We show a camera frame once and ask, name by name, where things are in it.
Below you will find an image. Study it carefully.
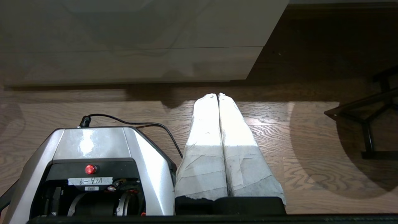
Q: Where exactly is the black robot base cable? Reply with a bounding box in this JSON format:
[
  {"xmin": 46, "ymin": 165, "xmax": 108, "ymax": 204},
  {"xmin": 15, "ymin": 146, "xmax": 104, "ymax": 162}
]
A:
[{"xmin": 79, "ymin": 114, "xmax": 184, "ymax": 159}]

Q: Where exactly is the silver black robot base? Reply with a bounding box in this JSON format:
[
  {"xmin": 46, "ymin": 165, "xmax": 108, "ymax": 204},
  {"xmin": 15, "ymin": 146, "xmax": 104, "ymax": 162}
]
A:
[{"xmin": 0, "ymin": 126, "xmax": 178, "ymax": 217}]

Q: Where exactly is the black metal stand frame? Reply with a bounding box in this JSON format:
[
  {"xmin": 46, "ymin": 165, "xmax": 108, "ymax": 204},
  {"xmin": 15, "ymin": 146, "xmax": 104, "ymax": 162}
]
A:
[{"xmin": 323, "ymin": 64, "xmax": 398, "ymax": 161}]

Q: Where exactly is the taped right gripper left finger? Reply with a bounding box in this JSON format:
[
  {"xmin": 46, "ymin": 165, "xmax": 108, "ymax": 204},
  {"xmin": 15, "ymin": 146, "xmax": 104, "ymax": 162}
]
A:
[{"xmin": 175, "ymin": 93, "xmax": 228, "ymax": 215}]

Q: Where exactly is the glossy white low cabinet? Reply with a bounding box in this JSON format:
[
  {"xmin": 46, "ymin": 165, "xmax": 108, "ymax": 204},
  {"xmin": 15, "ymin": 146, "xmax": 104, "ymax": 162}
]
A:
[{"xmin": 0, "ymin": 47, "xmax": 264, "ymax": 87}]

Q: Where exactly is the glossy white drawer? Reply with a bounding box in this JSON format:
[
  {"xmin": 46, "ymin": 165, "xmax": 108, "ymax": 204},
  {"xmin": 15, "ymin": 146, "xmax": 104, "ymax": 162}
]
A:
[{"xmin": 0, "ymin": 0, "xmax": 289, "ymax": 49}]

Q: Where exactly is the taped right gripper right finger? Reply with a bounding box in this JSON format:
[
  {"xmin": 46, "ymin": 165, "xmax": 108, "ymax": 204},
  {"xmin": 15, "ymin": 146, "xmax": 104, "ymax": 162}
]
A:
[{"xmin": 219, "ymin": 93, "xmax": 286, "ymax": 204}]

